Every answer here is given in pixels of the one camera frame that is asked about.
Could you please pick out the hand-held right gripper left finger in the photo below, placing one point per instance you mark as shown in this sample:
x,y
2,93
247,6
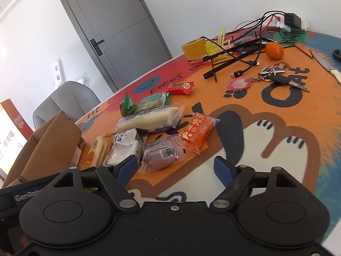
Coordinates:
x,y
128,168

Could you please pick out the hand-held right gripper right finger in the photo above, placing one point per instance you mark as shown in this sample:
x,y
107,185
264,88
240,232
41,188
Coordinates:
x,y
223,171

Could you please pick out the white and black snack packet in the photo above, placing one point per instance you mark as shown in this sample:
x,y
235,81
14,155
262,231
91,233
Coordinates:
x,y
125,145

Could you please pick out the yellow cracker packet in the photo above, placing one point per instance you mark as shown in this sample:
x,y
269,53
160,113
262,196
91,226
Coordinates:
x,y
100,149

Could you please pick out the purple cake packet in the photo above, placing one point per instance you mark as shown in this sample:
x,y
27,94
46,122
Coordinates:
x,y
162,153

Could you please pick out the orange snack packet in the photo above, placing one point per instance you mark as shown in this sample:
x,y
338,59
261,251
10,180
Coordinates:
x,y
198,132

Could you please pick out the brown cardboard box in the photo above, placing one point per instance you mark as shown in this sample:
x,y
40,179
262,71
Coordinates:
x,y
45,144

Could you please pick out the long white cake packet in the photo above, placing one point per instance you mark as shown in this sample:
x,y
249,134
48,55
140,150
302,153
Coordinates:
x,y
151,117

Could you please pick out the green triangular snack packet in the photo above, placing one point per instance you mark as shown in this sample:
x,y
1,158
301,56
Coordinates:
x,y
127,106

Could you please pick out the green and white biscuit packet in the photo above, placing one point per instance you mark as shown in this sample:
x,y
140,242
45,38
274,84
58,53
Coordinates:
x,y
153,101

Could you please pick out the red snack packet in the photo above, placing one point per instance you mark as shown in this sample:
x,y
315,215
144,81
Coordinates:
x,y
181,87

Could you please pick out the orange and white sign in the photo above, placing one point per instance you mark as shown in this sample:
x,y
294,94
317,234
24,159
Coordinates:
x,y
12,136

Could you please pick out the grey chair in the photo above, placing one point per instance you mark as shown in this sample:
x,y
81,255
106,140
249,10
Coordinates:
x,y
66,98

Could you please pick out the black car key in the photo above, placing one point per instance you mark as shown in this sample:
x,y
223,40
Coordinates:
x,y
282,80

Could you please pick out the black folding stand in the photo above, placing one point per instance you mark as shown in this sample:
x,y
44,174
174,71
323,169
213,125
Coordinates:
x,y
226,62

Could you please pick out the yellow box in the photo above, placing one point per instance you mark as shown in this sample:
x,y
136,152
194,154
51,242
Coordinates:
x,y
193,48

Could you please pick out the yellow plastic clip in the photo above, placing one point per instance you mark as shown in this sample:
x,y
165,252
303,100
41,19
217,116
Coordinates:
x,y
221,41

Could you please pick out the mandarin orange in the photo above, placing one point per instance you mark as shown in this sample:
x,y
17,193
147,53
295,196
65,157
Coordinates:
x,y
273,50

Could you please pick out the grey door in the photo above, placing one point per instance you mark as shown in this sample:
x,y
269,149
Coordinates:
x,y
117,26

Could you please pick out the black curved object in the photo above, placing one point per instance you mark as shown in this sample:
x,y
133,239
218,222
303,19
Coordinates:
x,y
337,54

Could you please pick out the black charger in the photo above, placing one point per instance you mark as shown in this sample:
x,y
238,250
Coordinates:
x,y
292,20

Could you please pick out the white power strip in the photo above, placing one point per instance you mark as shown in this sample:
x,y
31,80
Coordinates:
x,y
303,22

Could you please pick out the white wall socket panel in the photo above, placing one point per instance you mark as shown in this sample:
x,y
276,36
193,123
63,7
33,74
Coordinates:
x,y
57,71

